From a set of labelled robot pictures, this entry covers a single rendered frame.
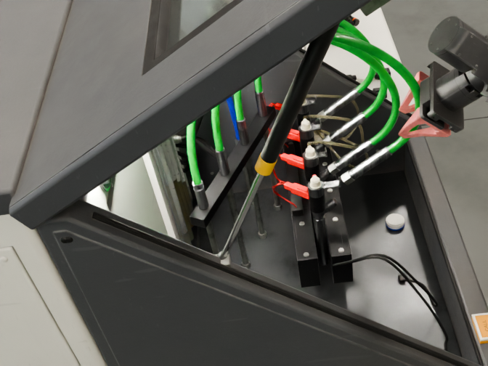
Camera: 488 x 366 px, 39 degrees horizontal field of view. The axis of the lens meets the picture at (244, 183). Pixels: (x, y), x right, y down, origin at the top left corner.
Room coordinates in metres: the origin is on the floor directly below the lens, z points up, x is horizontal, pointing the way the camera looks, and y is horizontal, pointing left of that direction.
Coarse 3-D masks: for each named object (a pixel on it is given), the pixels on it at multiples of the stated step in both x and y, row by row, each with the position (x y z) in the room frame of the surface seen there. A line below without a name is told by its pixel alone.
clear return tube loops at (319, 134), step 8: (312, 96) 1.12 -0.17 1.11; (320, 96) 1.11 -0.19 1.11; (328, 96) 1.11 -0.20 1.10; (336, 96) 1.11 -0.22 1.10; (344, 120) 1.04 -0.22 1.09; (360, 128) 1.04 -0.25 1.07; (320, 136) 1.09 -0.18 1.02; (312, 144) 0.97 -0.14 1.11; (328, 144) 0.97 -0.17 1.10; (336, 144) 0.97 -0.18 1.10; (344, 144) 0.97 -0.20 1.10; (352, 144) 1.07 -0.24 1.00; (336, 152) 1.04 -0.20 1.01
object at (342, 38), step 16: (336, 32) 0.85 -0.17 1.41; (368, 48) 0.84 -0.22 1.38; (400, 64) 0.84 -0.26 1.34; (416, 96) 0.83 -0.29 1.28; (192, 128) 0.87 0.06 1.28; (416, 128) 0.83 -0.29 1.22; (192, 144) 0.87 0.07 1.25; (400, 144) 0.83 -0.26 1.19; (192, 160) 0.87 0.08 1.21; (192, 176) 0.87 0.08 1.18
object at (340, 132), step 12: (384, 84) 0.99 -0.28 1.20; (240, 96) 1.02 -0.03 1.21; (384, 96) 0.99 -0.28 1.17; (240, 108) 1.02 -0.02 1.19; (372, 108) 1.00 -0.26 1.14; (240, 120) 1.02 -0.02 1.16; (360, 120) 0.99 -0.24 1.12; (240, 132) 1.02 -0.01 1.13; (336, 132) 1.00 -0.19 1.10; (348, 132) 1.00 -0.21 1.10; (324, 144) 1.00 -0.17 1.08
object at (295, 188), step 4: (284, 184) 0.90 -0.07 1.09; (288, 184) 0.89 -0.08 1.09; (292, 184) 0.89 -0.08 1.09; (296, 184) 0.89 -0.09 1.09; (300, 184) 0.89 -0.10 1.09; (288, 188) 0.89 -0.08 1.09; (292, 188) 0.88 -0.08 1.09; (296, 188) 0.88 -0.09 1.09; (300, 188) 0.87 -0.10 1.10; (304, 188) 0.87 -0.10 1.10; (292, 192) 0.88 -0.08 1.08; (296, 192) 0.87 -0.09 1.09; (300, 192) 0.87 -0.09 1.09; (304, 192) 0.86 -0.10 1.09; (308, 192) 0.86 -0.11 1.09; (304, 196) 0.86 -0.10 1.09; (308, 196) 0.86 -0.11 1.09
